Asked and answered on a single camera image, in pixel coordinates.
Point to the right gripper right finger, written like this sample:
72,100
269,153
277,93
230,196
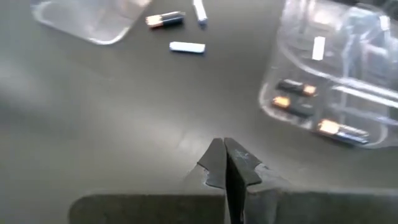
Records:
311,208

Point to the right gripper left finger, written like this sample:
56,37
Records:
155,208

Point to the black copper-top battery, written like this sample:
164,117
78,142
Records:
164,19
342,132
295,87
290,106

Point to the clear plastic bin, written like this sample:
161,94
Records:
93,18
357,102

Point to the silver AAA battery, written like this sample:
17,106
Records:
200,11
187,47

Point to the white tape label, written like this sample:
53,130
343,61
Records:
318,48

